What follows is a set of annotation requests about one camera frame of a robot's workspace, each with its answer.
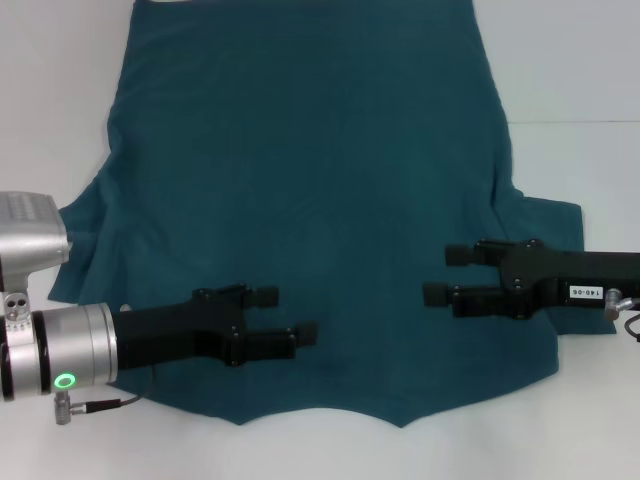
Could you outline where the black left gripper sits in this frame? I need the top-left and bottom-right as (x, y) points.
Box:
(112, 282), (320, 373)

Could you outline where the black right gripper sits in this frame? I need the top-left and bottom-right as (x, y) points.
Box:
(421, 239), (640, 322)

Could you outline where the teal blue t-shirt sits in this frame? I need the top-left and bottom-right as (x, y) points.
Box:
(47, 0), (617, 430)

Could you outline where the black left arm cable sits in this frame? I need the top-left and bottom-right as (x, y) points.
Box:
(53, 387), (157, 426)

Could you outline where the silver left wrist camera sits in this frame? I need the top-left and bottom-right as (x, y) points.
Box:
(0, 190), (72, 321)

